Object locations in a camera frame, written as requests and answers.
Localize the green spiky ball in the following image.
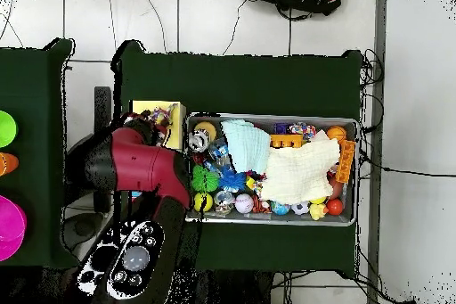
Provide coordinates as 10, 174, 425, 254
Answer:
191, 164, 221, 193

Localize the silver mesh bin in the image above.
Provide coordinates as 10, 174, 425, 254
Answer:
183, 111, 360, 227

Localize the dark green table cloth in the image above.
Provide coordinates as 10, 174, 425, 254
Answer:
110, 38, 365, 277

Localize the crushed drink can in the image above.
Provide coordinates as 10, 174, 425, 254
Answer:
187, 127, 211, 153

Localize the yellow ball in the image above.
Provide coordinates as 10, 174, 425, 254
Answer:
192, 192, 215, 213

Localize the magenta plastic bowl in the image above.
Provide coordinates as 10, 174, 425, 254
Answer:
0, 194, 29, 263

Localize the mint green muslin cloth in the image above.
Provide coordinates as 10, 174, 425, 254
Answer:
219, 119, 272, 176

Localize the green-clothed side table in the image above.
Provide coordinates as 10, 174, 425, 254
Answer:
0, 37, 84, 271

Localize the orange plastic grid tray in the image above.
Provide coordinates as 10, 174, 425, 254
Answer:
334, 139, 357, 185

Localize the blue spiky ball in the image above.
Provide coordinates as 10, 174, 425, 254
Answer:
217, 167, 248, 193

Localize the orange toy basketball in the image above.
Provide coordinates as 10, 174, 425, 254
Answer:
326, 125, 348, 144

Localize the white baseball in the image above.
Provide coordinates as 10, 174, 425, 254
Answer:
234, 193, 256, 215

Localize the cream muslin cloth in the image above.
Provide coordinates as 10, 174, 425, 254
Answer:
259, 137, 342, 206

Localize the wooden three-hole box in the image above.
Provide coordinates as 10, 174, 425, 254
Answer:
126, 99, 187, 200

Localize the orange plastic cup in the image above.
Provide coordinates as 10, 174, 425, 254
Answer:
0, 152, 20, 177

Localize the black power cable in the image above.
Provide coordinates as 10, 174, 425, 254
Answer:
359, 150, 456, 179

